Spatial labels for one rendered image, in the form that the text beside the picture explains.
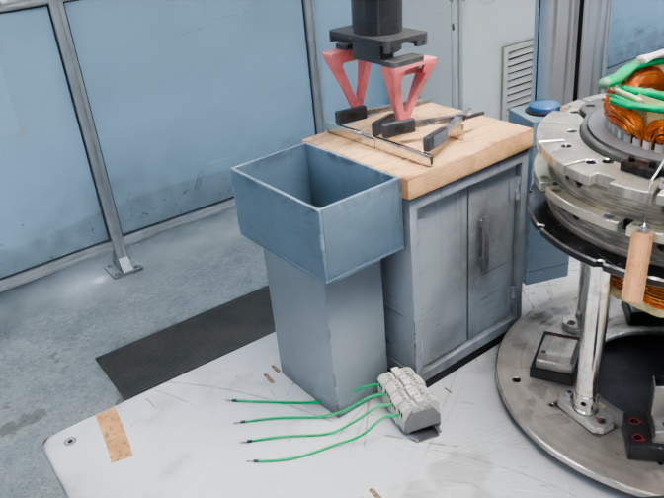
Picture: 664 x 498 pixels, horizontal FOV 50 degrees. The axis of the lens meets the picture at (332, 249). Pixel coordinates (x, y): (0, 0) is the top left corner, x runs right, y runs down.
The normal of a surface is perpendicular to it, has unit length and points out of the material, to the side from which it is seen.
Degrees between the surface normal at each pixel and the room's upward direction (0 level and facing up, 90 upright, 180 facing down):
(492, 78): 90
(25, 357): 0
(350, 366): 90
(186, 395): 0
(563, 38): 90
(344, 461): 0
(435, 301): 90
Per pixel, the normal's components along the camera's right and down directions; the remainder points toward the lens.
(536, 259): 0.26, 0.44
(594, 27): -0.03, 0.47
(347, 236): 0.61, 0.33
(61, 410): -0.09, -0.88
